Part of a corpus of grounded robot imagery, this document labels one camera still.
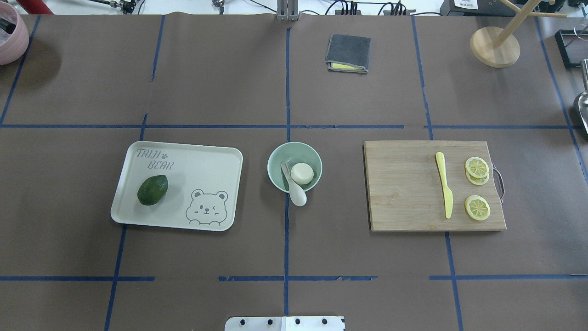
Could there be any white steamed bun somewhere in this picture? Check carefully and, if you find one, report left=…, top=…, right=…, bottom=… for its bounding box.
left=290, top=163, right=315, bottom=186

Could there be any white plastic spoon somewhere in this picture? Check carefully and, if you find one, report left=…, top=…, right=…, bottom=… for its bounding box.
left=281, top=162, right=307, bottom=206

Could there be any green ceramic bowl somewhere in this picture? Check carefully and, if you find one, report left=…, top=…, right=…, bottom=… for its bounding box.
left=267, top=141, right=323, bottom=193

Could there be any pink bowl of ice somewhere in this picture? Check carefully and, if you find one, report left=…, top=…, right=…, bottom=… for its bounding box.
left=0, top=2, right=29, bottom=65

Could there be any cream bear tray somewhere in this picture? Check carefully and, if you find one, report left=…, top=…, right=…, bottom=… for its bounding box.
left=110, top=141, right=243, bottom=231

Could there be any wooden cutting board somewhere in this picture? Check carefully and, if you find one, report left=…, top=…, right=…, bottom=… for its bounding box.
left=363, top=140, right=507, bottom=231

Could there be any grey yellow folded cloth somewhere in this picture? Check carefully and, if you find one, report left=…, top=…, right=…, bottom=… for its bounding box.
left=325, top=34, right=372, bottom=74

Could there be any green avocado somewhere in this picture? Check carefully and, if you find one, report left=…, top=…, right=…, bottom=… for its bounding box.
left=136, top=175, right=169, bottom=206

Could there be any yellow plastic knife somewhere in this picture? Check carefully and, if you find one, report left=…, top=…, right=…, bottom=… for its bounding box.
left=435, top=151, right=454, bottom=219

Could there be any lemon slice pair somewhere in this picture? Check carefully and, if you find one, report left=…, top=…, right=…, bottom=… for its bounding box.
left=464, top=157, right=490, bottom=186

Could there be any single lemon slice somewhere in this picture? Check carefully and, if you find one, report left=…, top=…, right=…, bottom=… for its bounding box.
left=464, top=195, right=491, bottom=221

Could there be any wooden mug tree stand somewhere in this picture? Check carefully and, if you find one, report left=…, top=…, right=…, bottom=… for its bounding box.
left=469, top=0, right=567, bottom=68

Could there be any silver metal scoop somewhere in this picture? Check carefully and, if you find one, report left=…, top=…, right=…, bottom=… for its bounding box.
left=575, top=59, right=588, bottom=134

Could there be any black tray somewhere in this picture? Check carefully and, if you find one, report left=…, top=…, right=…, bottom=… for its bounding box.
left=554, top=29, right=588, bottom=68

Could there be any red bottle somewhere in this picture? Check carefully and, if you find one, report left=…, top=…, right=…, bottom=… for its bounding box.
left=17, top=0, right=53, bottom=15

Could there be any aluminium frame post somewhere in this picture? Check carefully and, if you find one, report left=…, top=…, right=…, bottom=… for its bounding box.
left=277, top=0, right=300, bottom=22

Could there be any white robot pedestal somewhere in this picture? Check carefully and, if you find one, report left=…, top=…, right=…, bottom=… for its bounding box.
left=224, top=315, right=346, bottom=331

